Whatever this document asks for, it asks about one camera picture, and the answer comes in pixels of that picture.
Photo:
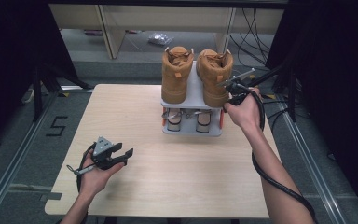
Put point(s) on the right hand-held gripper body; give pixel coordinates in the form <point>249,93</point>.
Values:
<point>237,91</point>

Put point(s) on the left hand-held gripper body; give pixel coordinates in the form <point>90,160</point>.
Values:
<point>102,152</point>

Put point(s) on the tan suede boot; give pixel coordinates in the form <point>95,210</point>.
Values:
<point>214,77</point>
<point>175,77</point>

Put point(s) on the white two-tier shoe rack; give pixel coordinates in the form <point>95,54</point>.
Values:
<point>195,93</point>

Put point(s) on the person's right hand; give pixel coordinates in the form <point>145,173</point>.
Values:
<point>245,113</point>

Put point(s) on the person's left hand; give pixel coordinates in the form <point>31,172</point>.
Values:
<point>94,180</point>

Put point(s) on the black metal stand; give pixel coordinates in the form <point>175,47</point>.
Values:
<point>37,99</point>
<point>291,99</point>

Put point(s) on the clear plastic bag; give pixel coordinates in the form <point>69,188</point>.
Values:
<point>160,39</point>

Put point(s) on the black curtain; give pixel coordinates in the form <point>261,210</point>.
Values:
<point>338,93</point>
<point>6,62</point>

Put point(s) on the beige wooden desk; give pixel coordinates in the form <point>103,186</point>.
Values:
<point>136,17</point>

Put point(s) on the aluminium floor rail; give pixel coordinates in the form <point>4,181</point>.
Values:
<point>15,161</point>
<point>311,161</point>

